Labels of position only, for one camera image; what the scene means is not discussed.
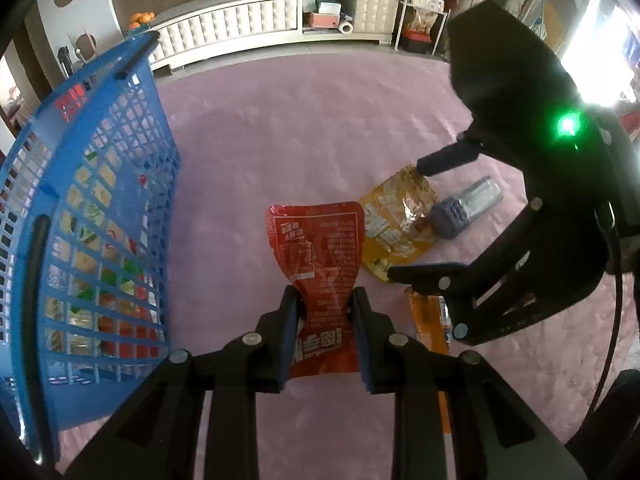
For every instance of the black upright vacuum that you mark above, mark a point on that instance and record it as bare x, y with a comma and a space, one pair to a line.
63, 60

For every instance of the white metal shelf rack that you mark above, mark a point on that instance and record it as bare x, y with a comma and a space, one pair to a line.
425, 10

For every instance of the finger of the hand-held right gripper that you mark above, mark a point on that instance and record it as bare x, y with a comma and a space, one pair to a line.
445, 157
425, 274

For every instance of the pink flat box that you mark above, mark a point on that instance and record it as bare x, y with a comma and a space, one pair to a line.
322, 20

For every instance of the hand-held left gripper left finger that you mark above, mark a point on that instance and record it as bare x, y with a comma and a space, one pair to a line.
290, 340

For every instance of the pile of oranges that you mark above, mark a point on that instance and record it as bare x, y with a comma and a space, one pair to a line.
141, 19

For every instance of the orange snack packet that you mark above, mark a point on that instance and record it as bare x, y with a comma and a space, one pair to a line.
425, 320

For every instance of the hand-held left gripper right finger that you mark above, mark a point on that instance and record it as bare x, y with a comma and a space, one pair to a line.
361, 355

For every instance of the white tufted TV cabinet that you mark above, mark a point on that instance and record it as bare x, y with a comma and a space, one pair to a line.
240, 20

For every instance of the grey blue snack packet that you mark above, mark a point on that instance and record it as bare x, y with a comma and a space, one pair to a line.
465, 207

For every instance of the white paper roll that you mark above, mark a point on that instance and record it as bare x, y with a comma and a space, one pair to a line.
346, 27

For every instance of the yellow snack packet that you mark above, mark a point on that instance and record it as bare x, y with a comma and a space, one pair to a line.
390, 225

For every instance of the blue plastic basket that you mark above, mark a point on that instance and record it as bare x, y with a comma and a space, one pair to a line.
90, 67

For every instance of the broom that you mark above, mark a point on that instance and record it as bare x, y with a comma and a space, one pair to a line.
82, 47

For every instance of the dark red snack packet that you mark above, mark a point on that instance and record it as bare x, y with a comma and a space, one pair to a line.
320, 255

